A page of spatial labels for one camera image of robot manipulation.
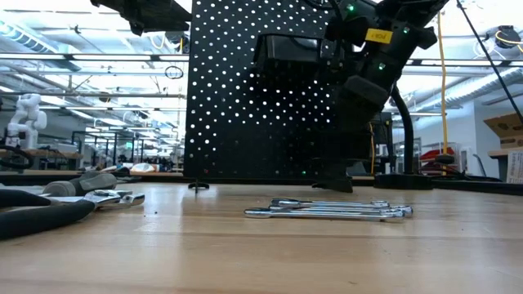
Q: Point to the cardboard box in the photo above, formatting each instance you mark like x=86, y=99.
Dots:
x=506, y=128

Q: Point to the chrome combination wrench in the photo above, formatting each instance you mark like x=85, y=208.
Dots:
x=318, y=213
x=327, y=202

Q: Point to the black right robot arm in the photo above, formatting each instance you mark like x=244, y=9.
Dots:
x=408, y=16

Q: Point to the white paper sheet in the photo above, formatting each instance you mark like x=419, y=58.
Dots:
x=515, y=167

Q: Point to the black metal pegboard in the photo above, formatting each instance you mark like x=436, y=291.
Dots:
x=229, y=122

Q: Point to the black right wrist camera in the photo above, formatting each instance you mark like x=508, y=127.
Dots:
x=359, y=104

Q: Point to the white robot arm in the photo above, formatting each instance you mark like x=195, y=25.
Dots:
x=26, y=118

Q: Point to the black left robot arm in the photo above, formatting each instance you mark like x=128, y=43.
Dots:
x=151, y=14

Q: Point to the large black plastic bin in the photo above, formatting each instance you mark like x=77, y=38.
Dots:
x=286, y=51

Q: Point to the black aluminium table frame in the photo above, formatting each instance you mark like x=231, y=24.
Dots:
x=81, y=178

